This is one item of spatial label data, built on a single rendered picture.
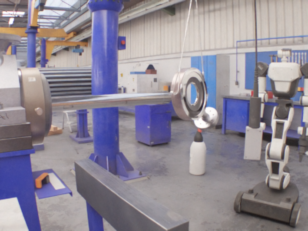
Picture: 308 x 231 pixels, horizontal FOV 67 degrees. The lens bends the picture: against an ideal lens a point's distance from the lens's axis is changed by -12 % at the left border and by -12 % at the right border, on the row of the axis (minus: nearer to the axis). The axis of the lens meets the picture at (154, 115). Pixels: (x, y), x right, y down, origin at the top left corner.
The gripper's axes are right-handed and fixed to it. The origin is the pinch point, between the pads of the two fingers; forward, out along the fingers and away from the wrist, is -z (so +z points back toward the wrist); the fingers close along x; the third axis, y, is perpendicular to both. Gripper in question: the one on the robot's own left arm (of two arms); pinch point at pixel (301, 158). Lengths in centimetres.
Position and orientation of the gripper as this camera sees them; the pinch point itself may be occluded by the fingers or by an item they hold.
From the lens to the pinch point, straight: 238.0
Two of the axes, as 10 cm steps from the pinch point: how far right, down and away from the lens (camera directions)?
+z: 1.3, -9.9, 0.1
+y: 7.6, 0.9, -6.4
